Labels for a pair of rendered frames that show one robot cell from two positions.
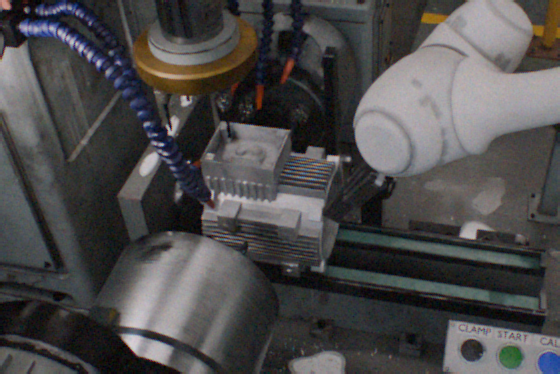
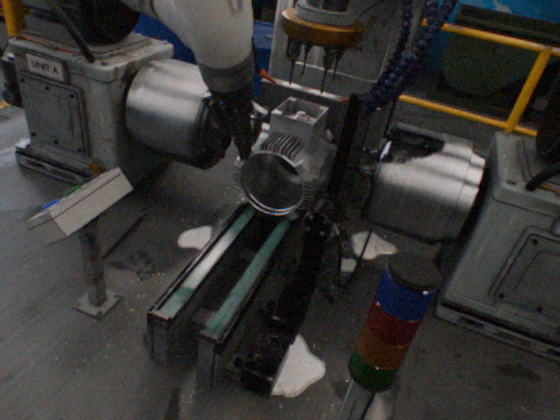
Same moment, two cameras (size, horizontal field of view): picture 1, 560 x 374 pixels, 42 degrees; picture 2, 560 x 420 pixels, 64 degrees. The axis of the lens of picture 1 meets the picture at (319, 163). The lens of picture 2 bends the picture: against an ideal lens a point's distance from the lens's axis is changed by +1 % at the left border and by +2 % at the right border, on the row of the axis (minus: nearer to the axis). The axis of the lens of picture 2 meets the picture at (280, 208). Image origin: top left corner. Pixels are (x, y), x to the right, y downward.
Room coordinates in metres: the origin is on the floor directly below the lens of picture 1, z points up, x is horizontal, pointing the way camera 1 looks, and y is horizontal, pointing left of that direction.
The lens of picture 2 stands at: (0.90, -0.85, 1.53)
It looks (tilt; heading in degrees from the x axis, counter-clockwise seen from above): 35 degrees down; 90
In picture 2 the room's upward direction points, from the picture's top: 10 degrees clockwise
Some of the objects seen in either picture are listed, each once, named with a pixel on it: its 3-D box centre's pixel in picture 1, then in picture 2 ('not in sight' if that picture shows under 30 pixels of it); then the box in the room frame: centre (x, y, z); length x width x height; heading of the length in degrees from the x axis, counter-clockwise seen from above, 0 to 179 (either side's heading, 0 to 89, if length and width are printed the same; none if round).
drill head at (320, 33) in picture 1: (292, 79); (430, 188); (1.23, 0.05, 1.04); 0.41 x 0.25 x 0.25; 165
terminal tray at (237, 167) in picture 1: (248, 161); (298, 124); (0.91, 0.12, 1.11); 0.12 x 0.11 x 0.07; 74
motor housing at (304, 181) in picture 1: (275, 205); (286, 166); (0.90, 0.08, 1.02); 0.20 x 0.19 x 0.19; 74
